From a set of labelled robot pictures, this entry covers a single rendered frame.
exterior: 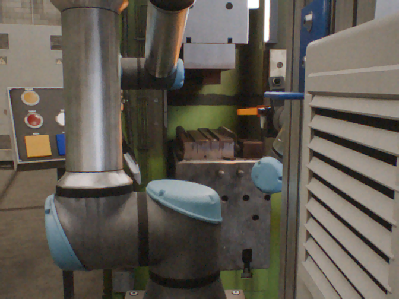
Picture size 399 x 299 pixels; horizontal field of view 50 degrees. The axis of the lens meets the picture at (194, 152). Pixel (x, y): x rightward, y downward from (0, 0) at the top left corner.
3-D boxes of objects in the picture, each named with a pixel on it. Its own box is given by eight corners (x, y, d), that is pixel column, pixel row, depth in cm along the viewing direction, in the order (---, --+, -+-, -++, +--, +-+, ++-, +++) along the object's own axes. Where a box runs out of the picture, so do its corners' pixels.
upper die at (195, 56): (234, 68, 168) (235, 43, 166) (183, 68, 166) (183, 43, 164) (218, 72, 209) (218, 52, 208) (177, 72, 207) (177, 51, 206)
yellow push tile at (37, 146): (51, 155, 142) (48, 134, 144) (28, 157, 138) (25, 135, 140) (50, 157, 143) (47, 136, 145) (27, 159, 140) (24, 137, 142)
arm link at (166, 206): (229, 277, 65) (230, 190, 63) (139, 283, 63) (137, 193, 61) (213, 248, 77) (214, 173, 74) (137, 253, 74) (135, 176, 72)
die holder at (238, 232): (269, 268, 175) (272, 160, 169) (176, 272, 172) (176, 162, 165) (241, 225, 230) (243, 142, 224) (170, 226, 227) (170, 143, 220)
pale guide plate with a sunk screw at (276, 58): (289, 90, 183) (290, 49, 181) (268, 90, 182) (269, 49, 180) (288, 90, 185) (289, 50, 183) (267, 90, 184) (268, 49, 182)
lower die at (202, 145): (233, 158, 173) (233, 137, 172) (183, 159, 171) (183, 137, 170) (218, 144, 214) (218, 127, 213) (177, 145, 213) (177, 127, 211)
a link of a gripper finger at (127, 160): (136, 188, 113) (115, 161, 112) (139, 183, 119) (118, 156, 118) (146, 181, 113) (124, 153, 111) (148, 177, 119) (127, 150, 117)
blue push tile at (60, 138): (82, 152, 147) (78, 133, 149) (59, 154, 143) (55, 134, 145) (81, 154, 148) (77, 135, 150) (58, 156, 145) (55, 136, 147)
